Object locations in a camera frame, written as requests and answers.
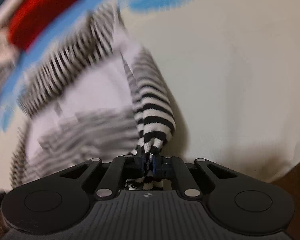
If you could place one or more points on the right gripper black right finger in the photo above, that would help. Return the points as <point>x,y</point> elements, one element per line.
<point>237,202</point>

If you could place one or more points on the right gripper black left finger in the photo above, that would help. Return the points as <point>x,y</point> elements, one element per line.
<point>59,201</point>

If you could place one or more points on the black white striped small shirt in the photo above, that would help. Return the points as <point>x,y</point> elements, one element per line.
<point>97,93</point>

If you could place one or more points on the blue white patterned bedsheet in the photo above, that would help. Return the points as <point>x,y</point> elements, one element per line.
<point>231,69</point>

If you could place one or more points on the grey white folded blanket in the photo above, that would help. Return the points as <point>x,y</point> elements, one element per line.
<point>8,53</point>

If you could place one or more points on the red folded blanket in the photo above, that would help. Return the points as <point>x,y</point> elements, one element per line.
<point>31,18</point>

